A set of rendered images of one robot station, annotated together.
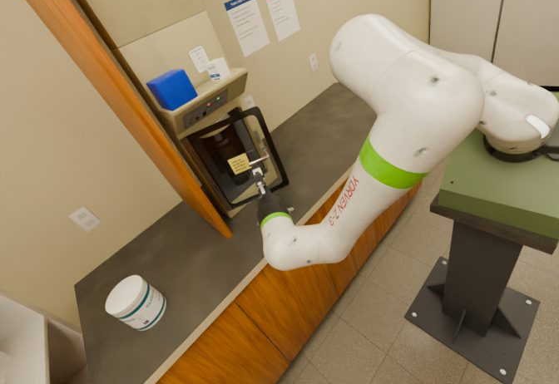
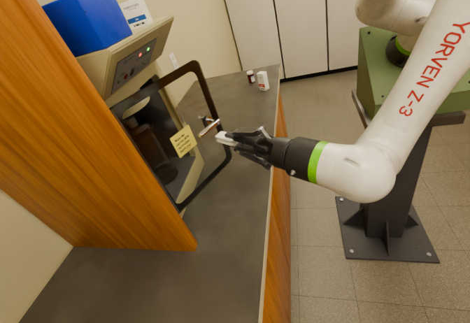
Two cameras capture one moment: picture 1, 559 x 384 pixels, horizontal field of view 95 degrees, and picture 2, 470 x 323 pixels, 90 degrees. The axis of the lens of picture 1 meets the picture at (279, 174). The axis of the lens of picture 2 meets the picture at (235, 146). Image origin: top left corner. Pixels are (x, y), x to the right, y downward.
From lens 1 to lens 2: 55 cm
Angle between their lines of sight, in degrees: 31
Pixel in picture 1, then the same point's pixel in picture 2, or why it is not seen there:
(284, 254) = (389, 168)
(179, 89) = (109, 15)
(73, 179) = not seen: outside the picture
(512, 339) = (415, 228)
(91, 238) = not seen: outside the picture
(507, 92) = not seen: outside the picture
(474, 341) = (399, 244)
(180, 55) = not seen: outside the picture
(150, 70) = not seen: outside the picture
